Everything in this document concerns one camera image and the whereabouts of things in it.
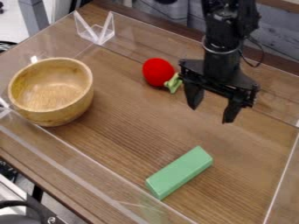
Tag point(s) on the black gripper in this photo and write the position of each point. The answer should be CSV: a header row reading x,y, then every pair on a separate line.
x,y
217,74

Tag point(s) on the red plush strawberry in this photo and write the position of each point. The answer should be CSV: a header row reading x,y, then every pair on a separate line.
x,y
160,74

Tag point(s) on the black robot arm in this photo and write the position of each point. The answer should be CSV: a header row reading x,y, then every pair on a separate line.
x,y
231,19

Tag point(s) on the green rectangular block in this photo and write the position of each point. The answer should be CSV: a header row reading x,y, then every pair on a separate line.
x,y
180,171

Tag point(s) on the wooden bowl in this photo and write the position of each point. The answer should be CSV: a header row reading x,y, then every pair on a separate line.
x,y
51,92

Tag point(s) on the grey table leg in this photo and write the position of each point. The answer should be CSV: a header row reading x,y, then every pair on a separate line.
x,y
33,15

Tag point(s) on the clear acrylic corner bracket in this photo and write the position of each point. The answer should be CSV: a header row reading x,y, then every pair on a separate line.
x,y
95,33

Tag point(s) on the clear acrylic enclosure wall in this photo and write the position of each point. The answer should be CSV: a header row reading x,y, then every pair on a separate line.
x,y
91,190

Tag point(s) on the black clamp bracket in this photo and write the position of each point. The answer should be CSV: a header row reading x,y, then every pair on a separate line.
x,y
40,210

